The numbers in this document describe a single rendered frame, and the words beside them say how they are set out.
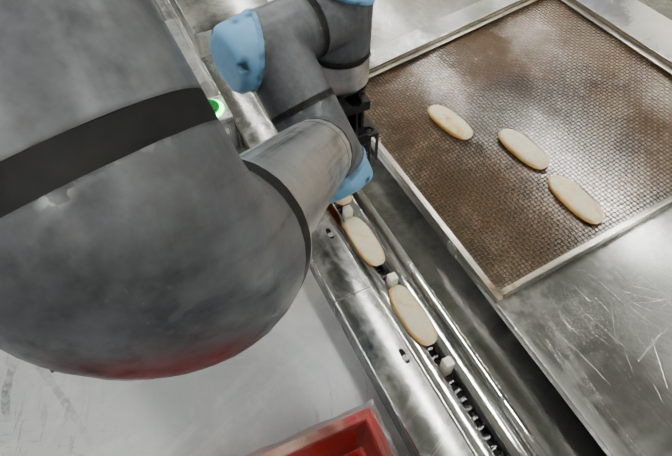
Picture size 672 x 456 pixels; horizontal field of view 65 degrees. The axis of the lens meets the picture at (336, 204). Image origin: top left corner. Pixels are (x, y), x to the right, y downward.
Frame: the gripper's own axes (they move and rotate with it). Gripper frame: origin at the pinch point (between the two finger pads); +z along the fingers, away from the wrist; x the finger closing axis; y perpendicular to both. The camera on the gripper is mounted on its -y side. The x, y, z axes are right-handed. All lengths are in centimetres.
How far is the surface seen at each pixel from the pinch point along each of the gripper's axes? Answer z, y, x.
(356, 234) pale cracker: 3.2, 9.9, -0.8
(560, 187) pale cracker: -3.9, 19.9, 27.5
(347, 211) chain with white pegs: 2.1, 5.9, -0.3
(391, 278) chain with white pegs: 2.0, 19.6, -0.3
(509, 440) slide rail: 4.0, 44.2, 1.8
